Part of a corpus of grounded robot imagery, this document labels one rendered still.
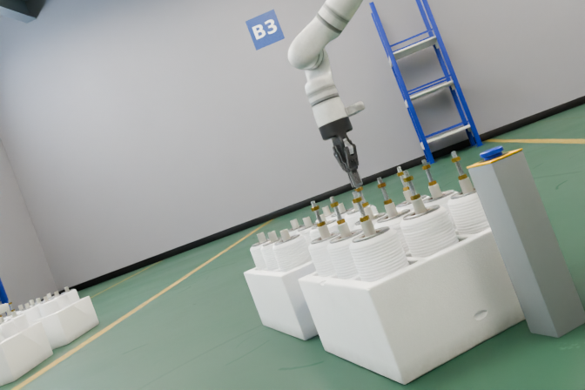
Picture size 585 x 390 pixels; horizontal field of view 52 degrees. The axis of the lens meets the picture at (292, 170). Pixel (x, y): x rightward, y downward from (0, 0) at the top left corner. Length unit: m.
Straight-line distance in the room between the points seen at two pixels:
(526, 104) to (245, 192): 3.63
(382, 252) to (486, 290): 0.21
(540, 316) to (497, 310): 0.11
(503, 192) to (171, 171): 7.27
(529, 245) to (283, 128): 6.78
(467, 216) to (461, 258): 0.11
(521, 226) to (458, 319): 0.21
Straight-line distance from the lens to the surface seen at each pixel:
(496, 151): 1.09
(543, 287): 1.10
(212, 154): 7.97
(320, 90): 1.39
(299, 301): 1.60
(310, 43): 1.39
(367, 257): 1.13
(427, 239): 1.17
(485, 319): 1.20
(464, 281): 1.17
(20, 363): 3.18
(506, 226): 1.09
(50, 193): 8.96
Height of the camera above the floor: 0.41
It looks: 1 degrees up
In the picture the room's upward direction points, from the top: 21 degrees counter-clockwise
